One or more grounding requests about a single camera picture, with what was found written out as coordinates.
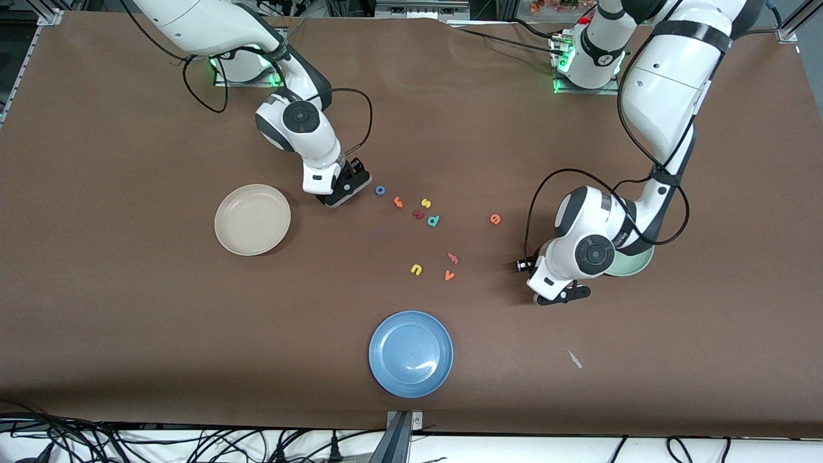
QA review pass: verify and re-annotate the green plate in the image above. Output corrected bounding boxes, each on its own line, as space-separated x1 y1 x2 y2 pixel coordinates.
604 244 655 277

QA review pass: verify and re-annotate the beige brown plate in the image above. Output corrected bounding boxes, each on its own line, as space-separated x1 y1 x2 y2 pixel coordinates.
214 184 292 257

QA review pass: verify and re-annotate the blue plate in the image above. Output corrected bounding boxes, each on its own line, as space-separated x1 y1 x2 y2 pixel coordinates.
368 311 454 399

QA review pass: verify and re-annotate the grey power strip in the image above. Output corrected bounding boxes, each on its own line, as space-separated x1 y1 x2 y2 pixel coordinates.
375 0 471 19

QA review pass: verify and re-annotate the brown table cover sheet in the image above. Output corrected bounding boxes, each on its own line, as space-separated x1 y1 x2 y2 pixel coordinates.
0 12 823 439

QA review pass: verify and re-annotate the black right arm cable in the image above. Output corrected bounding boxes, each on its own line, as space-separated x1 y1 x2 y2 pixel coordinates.
182 55 374 158

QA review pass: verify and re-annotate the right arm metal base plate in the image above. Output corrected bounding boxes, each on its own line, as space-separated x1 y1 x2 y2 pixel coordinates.
213 58 285 87

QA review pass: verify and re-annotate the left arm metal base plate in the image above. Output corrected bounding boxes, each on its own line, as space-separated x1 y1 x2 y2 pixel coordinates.
552 32 621 96

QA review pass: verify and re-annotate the black base cable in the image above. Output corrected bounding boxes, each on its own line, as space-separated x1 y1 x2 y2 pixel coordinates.
447 24 563 57

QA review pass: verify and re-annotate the grey metal mounting bracket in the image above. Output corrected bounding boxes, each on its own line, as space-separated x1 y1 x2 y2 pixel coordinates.
370 410 425 463

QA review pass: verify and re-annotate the looped black hanging cable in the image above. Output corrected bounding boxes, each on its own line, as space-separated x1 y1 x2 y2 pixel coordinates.
666 436 695 463

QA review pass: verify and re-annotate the aluminium frame corner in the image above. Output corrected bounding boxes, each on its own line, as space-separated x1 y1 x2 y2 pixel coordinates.
775 0 823 44
0 6 65 126

